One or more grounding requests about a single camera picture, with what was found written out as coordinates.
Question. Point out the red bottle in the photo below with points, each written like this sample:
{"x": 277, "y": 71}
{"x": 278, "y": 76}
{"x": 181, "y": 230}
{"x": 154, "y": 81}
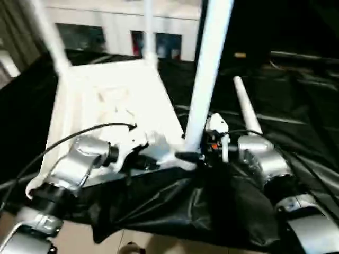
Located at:
{"x": 136, "y": 45}

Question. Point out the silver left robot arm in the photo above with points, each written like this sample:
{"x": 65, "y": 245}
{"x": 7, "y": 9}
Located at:
{"x": 74, "y": 169}

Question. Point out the gold label plate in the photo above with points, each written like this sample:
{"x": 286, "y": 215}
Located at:
{"x": 239, "y": 54}

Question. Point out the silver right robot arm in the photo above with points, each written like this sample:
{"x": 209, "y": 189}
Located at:
{"x": 270, "y": 174}

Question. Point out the black mat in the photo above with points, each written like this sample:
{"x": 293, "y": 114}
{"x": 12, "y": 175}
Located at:
{"x": 296, "y": 106}

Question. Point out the grey curtain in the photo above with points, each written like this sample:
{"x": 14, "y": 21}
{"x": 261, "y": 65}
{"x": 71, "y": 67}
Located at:
{"x": 18, "y": 32}

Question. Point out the white cabinet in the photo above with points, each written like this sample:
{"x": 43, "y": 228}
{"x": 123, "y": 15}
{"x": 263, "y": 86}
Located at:
{"x": 106, "y": 21}

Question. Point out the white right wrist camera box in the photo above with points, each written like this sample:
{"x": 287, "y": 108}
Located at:
{"x": 217, "y": 127}

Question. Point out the white plastic table top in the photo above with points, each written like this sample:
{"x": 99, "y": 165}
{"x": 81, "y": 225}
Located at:
{"x": 116, "y": 100}

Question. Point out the silver metal rail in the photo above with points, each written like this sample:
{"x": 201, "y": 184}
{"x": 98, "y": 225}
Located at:
{"x": 304, "y": 54}

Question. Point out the white plastic table leg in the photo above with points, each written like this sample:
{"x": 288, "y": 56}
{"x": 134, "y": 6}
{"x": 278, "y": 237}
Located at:
{"x": 50, "y": 37}
{"x": 246, "y": 106}
{"x": 209, "y": 63}
{"x": 150, "y": 32}

